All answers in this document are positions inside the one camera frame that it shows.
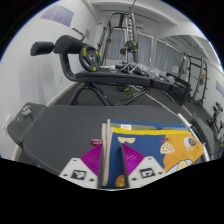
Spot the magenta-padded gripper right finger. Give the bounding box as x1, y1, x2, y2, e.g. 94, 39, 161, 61
119, 143, 166, 188

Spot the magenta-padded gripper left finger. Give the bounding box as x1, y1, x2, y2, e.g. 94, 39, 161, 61
59, 143, 105, 190

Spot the colourful cartoon print towel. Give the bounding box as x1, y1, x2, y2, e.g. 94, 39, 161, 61
100, 118, 205, 189

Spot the black padded weight bench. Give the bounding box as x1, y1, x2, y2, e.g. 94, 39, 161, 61
6, 102, 218, 176

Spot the black upright panel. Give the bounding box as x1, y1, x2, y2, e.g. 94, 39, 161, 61
169, 79, 193, 107

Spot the black bench with leg rollers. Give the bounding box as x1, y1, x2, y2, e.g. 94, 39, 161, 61
29, 34, 174, 107

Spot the chrome dumbbells row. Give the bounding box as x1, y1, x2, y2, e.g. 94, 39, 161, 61
106, 64, 176, 84

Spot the black exercise machine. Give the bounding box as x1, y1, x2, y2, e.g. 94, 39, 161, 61
206, 101, 224, 141

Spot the black squat rack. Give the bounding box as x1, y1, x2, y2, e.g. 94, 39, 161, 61
181, 53, 208, 109

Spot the black yellow weight plate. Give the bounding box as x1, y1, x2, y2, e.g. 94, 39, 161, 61
120, 40, 138, 56
78, 44, 100, 72

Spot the grey window curtain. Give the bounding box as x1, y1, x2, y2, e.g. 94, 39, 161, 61
106, 28, 154, 66
154, 39, 184, 73

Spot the small purple wall poster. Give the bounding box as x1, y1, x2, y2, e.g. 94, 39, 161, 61
214, 79, 224, 98

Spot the grey cable power rack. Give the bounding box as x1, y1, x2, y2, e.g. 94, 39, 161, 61
97, 11, 139, 68

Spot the large purple wall poster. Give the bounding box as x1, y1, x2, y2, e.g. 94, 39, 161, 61
40, 3, 75, 28

